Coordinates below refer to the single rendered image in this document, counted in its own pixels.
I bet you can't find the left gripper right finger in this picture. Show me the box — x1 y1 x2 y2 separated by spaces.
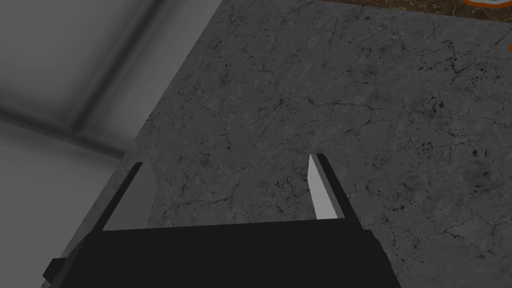
307 152 360 221

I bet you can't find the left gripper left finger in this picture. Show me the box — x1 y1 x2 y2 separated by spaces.
92 161 158 233

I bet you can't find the orange rimmed plate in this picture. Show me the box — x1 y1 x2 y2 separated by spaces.
459 0 512 10

